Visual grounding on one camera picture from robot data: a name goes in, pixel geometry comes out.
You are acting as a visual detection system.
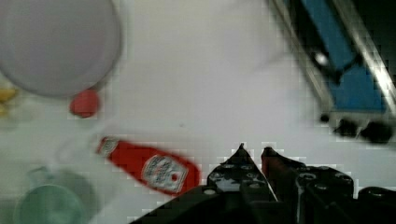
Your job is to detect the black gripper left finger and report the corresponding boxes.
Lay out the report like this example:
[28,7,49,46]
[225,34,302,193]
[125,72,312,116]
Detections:
[206,143,277,202]

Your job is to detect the pink strawberry toy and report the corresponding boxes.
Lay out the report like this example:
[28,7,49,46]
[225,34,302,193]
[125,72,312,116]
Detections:
[69,90,99,119]

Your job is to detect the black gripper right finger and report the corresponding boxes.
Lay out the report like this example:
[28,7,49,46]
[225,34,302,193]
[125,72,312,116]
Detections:
[261,147,354,200]

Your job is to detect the green cup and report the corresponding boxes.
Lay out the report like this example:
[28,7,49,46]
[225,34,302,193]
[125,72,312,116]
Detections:
[13,166,98,224]

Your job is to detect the black toaster oven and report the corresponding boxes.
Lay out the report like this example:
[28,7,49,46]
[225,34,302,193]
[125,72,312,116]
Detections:
[267,0,396,145]

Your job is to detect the grey round plate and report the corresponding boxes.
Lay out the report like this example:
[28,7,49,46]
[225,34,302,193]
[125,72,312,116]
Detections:
[1,0,121,97]

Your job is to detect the red ketchup bottle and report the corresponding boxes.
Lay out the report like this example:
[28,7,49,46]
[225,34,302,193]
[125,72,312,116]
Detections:
[96,136,201,196]

